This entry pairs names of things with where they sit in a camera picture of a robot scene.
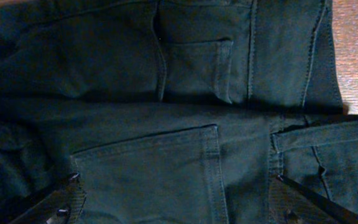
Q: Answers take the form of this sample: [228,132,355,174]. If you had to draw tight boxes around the black jeans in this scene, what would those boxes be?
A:
[0,0,358,223]

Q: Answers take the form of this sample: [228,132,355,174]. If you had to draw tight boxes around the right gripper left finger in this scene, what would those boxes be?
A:
[7,173,86,224]

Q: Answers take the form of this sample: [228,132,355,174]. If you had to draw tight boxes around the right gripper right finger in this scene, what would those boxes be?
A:
[268,175,358,224]

